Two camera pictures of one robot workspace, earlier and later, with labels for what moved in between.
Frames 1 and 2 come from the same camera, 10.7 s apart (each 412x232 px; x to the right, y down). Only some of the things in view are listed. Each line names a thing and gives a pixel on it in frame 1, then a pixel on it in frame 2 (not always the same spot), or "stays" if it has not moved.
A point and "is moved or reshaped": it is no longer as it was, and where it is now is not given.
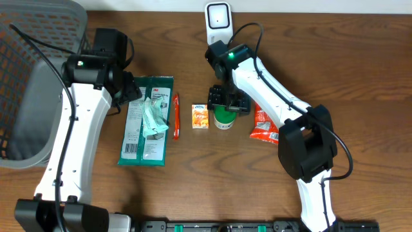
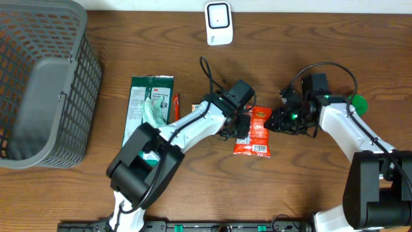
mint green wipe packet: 154,118 stays
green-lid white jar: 223,118 is moved or reshaped
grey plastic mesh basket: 31,90 stays
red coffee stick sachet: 176,118 stays
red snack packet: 264,129 is moved or reshaped
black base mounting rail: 249,226 stays
